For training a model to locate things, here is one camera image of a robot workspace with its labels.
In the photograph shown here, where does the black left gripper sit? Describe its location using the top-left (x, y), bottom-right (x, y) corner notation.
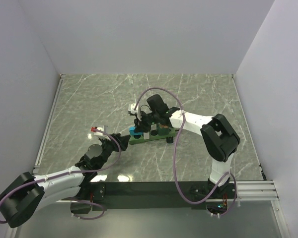
top-left (96, 133), bottom-right (131, 169)

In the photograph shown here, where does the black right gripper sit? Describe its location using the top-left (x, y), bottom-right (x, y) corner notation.
top-left (134, 111), bottom-right (159, 134)

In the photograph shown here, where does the blue plug adapter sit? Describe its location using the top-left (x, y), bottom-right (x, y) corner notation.
top-left (129, 126), bottom-right (143, 136)

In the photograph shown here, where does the white plug adapter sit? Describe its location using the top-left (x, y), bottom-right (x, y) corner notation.
top-left (143, 132), bottom-right (150, 140)

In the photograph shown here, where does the green power strip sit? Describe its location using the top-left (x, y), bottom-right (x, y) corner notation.
top-left (129, 128), bottom-right (177, 145)

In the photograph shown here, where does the dark green cube adapter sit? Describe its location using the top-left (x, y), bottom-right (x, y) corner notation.
top-left (156, 123), bottom-right (171, 136)

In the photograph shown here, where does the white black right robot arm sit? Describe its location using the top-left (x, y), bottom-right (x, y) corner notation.
top-left (128, 94), bottom-right (240, 198)

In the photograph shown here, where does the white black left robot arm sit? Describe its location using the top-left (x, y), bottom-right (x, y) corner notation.
top-left (0, 133), bottom-right (131, 228)

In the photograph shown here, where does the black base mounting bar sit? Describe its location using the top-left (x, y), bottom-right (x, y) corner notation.
top-left (72, 181), bottom-right (234, 210)

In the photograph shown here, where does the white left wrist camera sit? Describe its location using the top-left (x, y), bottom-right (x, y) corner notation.
top-left (91, 125), bottom-right (109, 139)

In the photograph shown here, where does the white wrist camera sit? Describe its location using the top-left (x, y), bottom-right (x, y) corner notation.
top-left (128, 103), bottom-right (141, 121)
top-left (91, 125), bottom-right (109, 139)

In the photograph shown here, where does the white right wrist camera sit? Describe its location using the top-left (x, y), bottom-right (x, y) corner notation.
top-left (128, 103), bottom-right (141, 121)

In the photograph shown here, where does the aluminium frame rail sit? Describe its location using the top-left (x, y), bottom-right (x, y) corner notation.
top-left (14, 73), bottom-right (65, 203)

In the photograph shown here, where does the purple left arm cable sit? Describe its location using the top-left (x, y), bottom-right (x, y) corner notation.
top-left (0, 127), bottom-right (122, 224)

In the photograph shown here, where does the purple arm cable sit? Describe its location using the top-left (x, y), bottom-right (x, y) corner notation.
top-left (134, 87), bottom-right (238, 217)
top-left (0, 127), bottom-right (122, 224)

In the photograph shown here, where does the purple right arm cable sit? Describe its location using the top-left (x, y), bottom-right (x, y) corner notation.
top-left (134, 87), bottom-right (238, 217)

